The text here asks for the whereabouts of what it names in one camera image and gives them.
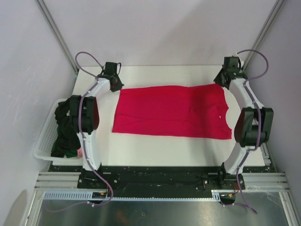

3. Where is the right aluminium frame post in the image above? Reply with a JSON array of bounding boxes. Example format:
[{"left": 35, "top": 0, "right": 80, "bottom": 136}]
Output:
[{"left": 241, "top": 0, "right": 286, "bottom": 71}]

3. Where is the green garment in basket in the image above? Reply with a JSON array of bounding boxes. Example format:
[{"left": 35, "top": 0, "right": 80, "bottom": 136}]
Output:
[{"left": 51, "top": 141, "right": 78, "bottom": 158}]

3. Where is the white plastic laundry basket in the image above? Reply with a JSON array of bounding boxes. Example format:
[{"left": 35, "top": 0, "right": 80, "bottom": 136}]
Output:
[{"left": 33, "top": 98, "right": 83, "bottom": 166}]

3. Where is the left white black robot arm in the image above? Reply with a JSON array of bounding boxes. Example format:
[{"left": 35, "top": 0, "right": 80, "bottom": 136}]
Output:
[{"left": 70, "top": 62, "right": 124, "bottom": 171}]

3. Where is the aluminium frame post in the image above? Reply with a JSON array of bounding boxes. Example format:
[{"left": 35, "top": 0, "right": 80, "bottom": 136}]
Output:
[
  {"left": 35, "top": 0, "right": 79, "bottom": 74},
  {"left": 241, "top": 0, "right": 286, "bottom": 71}
]

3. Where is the white slotted cable duct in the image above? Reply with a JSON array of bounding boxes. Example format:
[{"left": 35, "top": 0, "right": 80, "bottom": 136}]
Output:
[{"left": 43, "top": 190, "right": 226, "bottom": 202}]

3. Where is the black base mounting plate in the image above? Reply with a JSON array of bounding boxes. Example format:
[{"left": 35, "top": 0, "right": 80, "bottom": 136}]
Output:
[{"left": 48, "top": 164, "right": 246, "bottom": 198}]

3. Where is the red t shirt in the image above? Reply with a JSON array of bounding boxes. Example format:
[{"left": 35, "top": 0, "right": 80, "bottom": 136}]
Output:
[{"left": 112, "top": 84, "right": 232, "bottom": 140}]

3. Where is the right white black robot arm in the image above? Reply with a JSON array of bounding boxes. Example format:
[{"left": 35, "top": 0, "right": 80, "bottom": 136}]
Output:
[{"left": 214, "top": 56, "right": 274, "bottom": 189}]

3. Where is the left aluminium frame post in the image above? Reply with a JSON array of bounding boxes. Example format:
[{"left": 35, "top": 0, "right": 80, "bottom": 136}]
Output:
[{"left": 35, "top": 0, "right": 79, "bottom": 74}]

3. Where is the pink garment in basket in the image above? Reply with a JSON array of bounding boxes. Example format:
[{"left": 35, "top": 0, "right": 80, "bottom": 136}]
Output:
[{"left": 77, "top": 148, "right": 83, "bottom": 158}]

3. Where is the black t shirt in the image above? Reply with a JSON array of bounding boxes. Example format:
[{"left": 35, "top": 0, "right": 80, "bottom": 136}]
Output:
[{"left": 55, "top": 98, "right": 81, "bottom": 150}]

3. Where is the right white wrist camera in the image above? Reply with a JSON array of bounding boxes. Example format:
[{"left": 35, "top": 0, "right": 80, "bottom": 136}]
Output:
[{"left": 232, "top": 52, "right": 244, "bottom": 65}]

